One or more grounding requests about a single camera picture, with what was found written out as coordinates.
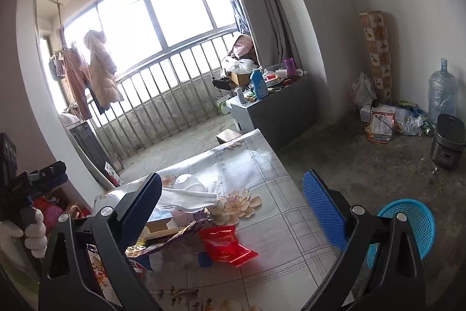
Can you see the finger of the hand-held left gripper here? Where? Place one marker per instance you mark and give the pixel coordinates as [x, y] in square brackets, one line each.
[51, 185]
[49, 170]

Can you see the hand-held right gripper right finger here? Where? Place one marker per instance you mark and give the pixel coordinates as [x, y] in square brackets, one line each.
[324, 209]

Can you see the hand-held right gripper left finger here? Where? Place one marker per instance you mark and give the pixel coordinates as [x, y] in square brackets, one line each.
[143, 210]

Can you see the beige cardboard piece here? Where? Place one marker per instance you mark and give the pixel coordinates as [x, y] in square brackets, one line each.
[160, 225]

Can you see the purple snack wrapper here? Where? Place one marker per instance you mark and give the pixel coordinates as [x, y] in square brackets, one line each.
[174, 236]

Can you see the blue plastic basket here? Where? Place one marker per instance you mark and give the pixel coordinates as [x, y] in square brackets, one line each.
[411, 220]

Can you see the person's left forearm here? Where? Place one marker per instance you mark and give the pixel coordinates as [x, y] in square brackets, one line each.
[16, 280]

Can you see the person's left hand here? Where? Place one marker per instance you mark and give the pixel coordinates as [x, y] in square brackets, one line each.
[34, 236]

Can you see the red plastic bag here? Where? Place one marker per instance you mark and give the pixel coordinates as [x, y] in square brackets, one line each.
[47, 206]

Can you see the black slatted panel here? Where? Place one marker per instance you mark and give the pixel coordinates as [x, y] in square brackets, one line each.
[93, 147]

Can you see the hanging pink coat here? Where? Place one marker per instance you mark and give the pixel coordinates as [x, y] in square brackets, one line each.
[76, 81]

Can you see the hanging dark clothes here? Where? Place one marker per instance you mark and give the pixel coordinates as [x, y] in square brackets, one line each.
[57, 67]

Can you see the small white box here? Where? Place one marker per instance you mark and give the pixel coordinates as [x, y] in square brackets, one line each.
[366, 113]

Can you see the grey cabinet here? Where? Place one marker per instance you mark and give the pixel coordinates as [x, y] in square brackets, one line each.
[280, 110]

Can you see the small cardboard box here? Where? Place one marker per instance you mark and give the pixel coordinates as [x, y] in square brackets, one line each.
[229, 137]

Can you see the hanging beige coat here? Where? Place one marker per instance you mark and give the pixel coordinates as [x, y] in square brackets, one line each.
[102, 70]

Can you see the metal balcony railing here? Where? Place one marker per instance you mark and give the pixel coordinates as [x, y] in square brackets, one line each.
[164, 92]

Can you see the white plastic shopping bag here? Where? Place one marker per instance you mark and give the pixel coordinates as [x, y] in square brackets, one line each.
[362, 92]

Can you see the clear plastic bag pile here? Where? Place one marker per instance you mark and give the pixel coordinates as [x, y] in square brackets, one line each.
[409, 119]

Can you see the white green paper bag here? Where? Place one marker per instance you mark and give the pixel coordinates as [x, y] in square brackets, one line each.
[222, 107]

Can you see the blue detergent bottle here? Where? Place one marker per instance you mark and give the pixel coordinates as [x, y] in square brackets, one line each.
[259, 85]

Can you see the grey rice cooker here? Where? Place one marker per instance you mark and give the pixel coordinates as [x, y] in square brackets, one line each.
[447, 143]

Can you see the small white bottle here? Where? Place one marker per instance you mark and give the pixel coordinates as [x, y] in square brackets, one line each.
[240, 96]

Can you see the white cup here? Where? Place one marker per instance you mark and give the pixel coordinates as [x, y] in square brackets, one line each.
[281, 73]

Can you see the purple cup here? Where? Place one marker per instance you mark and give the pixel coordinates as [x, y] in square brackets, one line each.
[289, 67]

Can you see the black chair back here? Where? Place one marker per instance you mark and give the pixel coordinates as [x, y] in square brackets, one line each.
[222, 84]

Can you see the open cardboard box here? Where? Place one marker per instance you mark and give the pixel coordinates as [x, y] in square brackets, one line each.
[238, 77]

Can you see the tall patterned cardboard box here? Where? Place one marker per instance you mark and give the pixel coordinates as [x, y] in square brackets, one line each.
[376, 52]

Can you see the large clear water jug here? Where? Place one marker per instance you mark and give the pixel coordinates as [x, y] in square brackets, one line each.
[442, 92]

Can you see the ceiling drying rack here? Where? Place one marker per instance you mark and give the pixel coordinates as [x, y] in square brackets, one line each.
[54, 1]

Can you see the pink clothes pile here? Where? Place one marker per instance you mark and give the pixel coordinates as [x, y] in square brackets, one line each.
[242, 47]

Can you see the large window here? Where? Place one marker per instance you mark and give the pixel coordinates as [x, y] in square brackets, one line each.
[174, 12]

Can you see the hanging blue clothes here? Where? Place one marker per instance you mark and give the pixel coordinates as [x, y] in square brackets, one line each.
[238, 5]

